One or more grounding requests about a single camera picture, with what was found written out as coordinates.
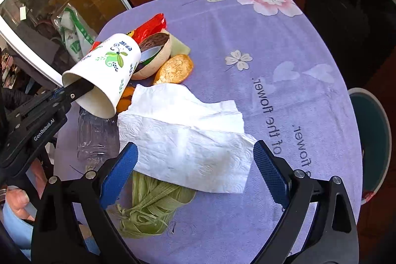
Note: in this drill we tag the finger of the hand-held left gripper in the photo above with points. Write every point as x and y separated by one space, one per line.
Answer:
79 90
58 93

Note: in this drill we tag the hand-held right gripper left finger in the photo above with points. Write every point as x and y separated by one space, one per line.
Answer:
119 171

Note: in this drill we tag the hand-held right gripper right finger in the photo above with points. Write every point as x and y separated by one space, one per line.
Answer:
270 171

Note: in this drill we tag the white floral paper cup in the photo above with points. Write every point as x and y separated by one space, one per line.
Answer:
105 66

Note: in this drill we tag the white paper tissue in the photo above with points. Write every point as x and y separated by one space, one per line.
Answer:
185 140

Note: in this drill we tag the brown coconut shell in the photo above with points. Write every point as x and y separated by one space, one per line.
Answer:
162 50

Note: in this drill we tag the red plastic bag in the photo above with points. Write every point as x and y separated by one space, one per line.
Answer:
151 26

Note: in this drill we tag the person's left forearm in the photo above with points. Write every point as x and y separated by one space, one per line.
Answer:
14 233

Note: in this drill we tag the person's left hand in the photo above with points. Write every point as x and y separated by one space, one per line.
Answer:
18 200

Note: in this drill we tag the clear plastic bottle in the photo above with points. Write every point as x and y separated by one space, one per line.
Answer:
97 137

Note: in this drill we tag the small orange peel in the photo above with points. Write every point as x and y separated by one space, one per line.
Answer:
126 97

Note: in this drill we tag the green raffia bundle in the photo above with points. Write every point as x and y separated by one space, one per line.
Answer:
154 205

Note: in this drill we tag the white green sack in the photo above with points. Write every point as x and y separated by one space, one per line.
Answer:
72 35

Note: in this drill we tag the silver green snack packet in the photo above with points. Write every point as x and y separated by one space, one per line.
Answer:
148 55

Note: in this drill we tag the large orange peel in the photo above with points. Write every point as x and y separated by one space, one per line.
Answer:
173 69

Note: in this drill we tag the teal round stool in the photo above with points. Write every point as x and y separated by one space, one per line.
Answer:
369 134

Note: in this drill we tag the purple floral tablecloth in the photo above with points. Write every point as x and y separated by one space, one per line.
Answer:
278 50

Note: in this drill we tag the black appliance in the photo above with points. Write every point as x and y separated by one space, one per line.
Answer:
346 19

